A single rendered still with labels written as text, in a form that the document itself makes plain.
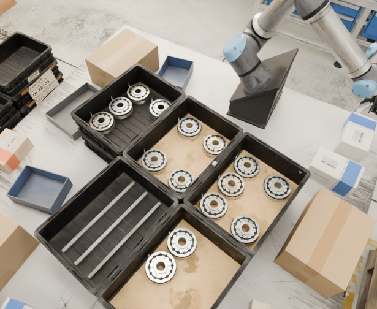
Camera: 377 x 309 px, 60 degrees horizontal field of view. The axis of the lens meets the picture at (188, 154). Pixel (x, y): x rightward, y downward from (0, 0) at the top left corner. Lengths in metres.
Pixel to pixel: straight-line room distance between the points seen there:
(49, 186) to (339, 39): 1.24
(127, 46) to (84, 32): 1.62
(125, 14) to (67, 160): 2.20
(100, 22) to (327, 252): 2.87
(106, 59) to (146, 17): 1.78
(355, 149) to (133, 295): 1.11
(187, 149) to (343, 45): 0.68
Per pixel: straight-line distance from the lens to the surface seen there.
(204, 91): 1.75
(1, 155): 1.60
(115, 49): 1.76
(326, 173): 1.49
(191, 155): 1.35
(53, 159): 1.60
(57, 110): 1.74
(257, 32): 1.49
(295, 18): 3.07
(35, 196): 1.53
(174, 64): 1.86
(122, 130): 1.44
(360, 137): 1.66
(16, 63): 2.44
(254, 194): 1.30
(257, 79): 1.48
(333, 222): 1.31
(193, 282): 1.16
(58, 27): 3.48
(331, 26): 1.19
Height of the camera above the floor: 1.97
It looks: 58 degrees down
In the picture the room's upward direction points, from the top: 2 degrees clockwise
